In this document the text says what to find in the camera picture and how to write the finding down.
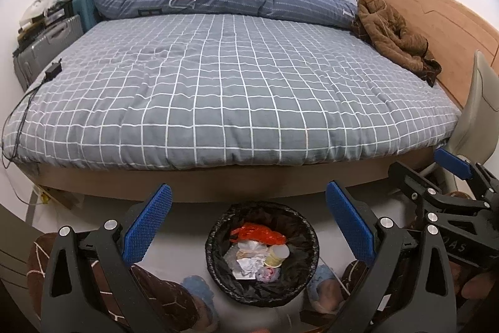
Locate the person's right leg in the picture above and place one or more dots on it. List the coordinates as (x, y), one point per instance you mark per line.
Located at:
(353, 272)

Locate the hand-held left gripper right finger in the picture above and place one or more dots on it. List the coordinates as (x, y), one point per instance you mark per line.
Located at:
(351, 222)

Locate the grey checked bed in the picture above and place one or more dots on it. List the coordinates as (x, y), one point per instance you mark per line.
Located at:
(234, 91)

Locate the yellow paper cup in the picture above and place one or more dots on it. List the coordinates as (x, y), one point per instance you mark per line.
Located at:
(276, 255)

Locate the teal suitcase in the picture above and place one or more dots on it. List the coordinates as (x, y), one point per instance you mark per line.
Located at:
(85, 9)

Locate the red plastic bag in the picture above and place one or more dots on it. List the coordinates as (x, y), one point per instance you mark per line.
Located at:
(261, 233)

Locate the clear plastic bag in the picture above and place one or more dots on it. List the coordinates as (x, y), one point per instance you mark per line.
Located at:
(267, 274)

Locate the black trash bin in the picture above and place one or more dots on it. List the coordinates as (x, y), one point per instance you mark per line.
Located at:
(218, 239)

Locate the white cotton pad bag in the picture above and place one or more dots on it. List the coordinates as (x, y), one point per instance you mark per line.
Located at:
(245, 249)

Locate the white tissue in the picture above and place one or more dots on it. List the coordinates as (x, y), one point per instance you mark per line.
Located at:
(249, 266)

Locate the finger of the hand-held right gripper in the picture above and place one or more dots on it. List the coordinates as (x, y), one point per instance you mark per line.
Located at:
(454, 163)
(413, 184)

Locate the blue fuzzy slipper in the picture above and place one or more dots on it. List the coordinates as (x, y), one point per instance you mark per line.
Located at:
(323, 278)
(199, 290)

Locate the grey suitcase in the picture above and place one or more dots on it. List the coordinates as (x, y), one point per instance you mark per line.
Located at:
(46, 44)

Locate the beige chair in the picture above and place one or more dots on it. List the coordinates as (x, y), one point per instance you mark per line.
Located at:
(479, 103)

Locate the person's left leg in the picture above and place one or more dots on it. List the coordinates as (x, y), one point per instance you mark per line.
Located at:
(167, 298)

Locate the person's right hand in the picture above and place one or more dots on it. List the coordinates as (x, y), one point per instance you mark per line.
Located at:
(477, 284)

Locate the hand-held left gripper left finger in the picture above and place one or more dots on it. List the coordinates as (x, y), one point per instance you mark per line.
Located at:
(146, 223)

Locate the brown fleece jacket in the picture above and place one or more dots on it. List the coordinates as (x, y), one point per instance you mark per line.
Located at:
(390, 32)

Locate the person's leg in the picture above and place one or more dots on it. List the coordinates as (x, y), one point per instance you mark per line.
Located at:
(167, 298)
(353, 272)

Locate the white rounded appliance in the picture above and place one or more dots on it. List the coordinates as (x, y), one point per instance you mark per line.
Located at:
(34, 9)

